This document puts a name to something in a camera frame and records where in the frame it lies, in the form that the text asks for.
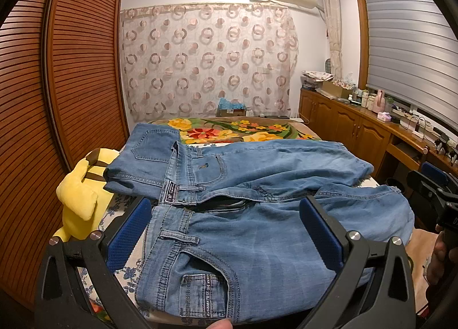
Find blue denim jeans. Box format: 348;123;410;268
103;123;373;206
135;181;414;324

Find person's hand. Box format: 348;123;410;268
425;224;447;285

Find wooden sideboard cabinet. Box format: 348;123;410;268
299;88;457;186

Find yellow plush toy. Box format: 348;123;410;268
54;148;120;242

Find pink bottle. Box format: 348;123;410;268
372;89;386;113

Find cardboard box on cabinet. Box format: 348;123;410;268
321;81;353;99

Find grey window blind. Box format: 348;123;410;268
366;0;457;128

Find stack of papers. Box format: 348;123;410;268
301;71;334;90

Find wooden louvered wardrobe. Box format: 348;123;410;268
1;0;129;309

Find floral fleece blanket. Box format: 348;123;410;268
151;117;320;145

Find beige side curtain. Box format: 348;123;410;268
323;0;342;81

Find cardboard box with blue bag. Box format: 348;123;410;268
216;98;246;117

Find circle patterned sheer curtain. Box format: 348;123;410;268
120;3;299;122

